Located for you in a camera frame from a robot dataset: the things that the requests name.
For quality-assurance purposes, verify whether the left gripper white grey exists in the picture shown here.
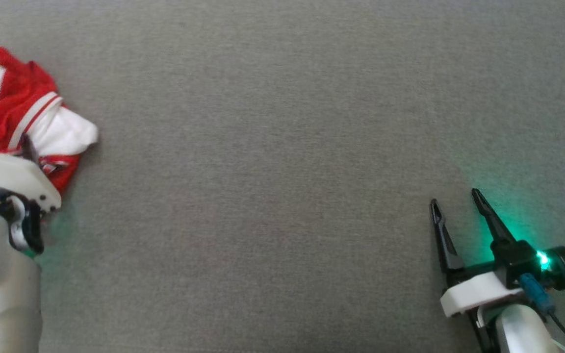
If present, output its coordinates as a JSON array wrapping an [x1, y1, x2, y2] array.
[[0, 133, 62, 255]]

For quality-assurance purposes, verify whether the red white basketball jersey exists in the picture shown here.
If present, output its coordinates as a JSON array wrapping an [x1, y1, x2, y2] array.
[[0, 47, 100, 198]]

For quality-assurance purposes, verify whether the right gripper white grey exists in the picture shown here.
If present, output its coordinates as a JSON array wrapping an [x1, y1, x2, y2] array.
[[429, 188, 527, 353]]

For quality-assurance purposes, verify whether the black cable with blue plug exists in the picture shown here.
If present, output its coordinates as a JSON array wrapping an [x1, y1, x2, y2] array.
[[518, 273, 565, 352]]

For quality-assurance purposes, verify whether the large grey sofa seat cushion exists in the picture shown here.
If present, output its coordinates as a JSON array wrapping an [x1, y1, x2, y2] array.
[[0, 0, 565, 353]]

